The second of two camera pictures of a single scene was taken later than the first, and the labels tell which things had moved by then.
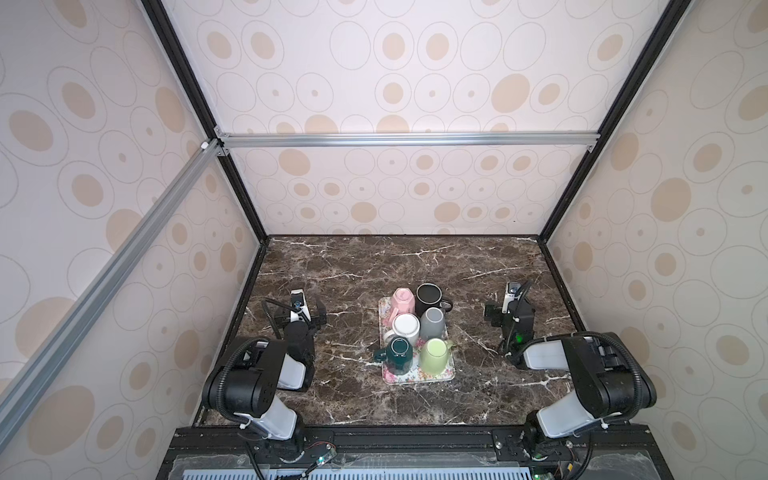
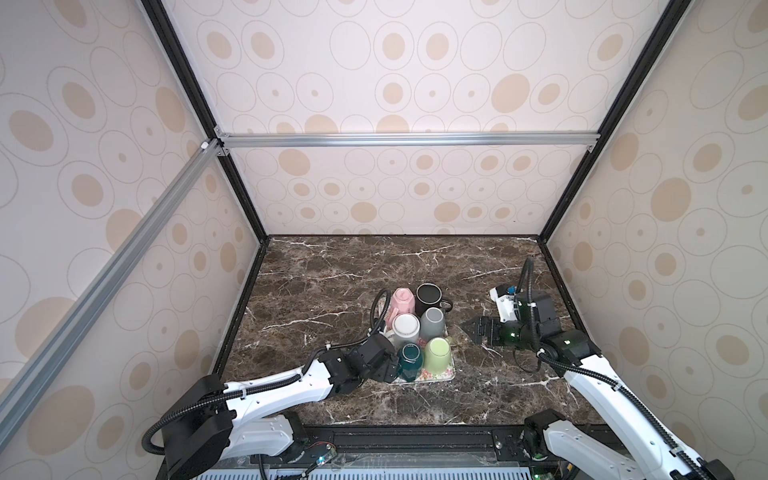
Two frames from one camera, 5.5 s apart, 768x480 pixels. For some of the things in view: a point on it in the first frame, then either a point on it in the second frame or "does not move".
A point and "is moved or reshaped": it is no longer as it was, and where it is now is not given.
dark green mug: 398,356 is moved or reshaped
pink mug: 403,302 does not move
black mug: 429,295 does not move
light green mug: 435,356 does not move
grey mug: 433,324 does not move
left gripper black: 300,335 → 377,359
